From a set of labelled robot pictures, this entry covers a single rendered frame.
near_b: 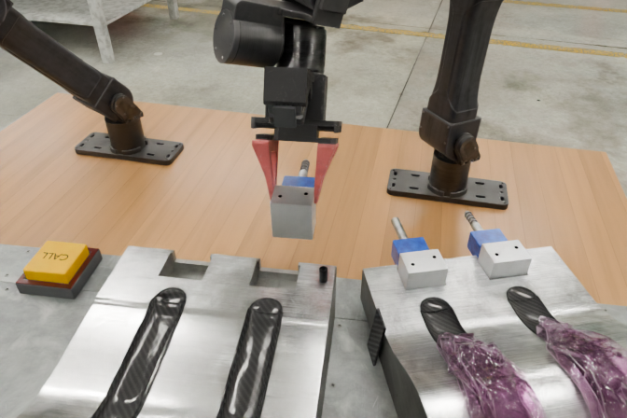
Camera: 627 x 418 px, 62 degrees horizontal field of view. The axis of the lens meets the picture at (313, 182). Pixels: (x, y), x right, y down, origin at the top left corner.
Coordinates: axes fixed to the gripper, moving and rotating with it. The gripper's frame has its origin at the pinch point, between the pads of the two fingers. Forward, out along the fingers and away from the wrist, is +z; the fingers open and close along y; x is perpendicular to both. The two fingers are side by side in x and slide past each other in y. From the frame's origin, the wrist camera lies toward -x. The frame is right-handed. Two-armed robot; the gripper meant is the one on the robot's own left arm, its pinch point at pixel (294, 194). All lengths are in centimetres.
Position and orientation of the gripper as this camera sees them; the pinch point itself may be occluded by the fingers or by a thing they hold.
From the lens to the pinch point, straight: 62.8
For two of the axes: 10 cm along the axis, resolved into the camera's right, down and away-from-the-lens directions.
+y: 9.9, 0.7, -1.0
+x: 1.1, -1.2, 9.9
